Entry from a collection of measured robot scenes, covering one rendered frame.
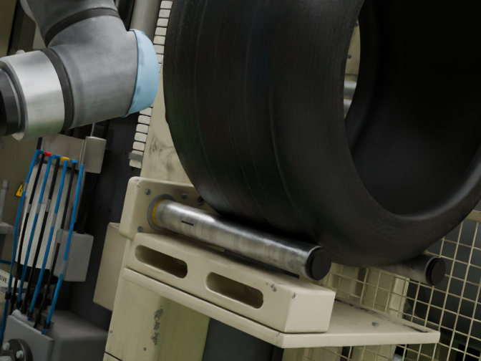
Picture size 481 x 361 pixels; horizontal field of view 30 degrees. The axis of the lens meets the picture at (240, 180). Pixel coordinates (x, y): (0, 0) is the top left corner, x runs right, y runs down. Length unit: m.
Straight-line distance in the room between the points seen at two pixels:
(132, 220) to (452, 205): 0.49
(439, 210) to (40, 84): 0.67
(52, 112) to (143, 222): 0.51
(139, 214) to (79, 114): 0.48
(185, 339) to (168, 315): 0.07
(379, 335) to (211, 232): 0.29
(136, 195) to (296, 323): 0.36
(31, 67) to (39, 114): 0.05
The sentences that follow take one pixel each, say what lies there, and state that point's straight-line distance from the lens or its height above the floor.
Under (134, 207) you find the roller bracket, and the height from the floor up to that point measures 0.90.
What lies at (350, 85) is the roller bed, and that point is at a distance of 1.81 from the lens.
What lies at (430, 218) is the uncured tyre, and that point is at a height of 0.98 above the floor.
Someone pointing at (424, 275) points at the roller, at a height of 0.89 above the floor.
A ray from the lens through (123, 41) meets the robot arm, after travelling 1.00.
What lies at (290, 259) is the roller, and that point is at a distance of 1.21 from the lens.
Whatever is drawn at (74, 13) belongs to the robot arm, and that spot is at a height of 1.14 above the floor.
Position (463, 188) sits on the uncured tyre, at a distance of 1.41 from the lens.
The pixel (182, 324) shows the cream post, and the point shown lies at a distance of 1.57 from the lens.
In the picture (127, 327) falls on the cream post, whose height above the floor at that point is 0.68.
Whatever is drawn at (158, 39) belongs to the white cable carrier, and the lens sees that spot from 1.63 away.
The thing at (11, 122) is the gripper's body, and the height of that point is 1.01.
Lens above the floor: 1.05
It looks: 3 degrees down
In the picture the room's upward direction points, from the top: 12 degrees clockwise
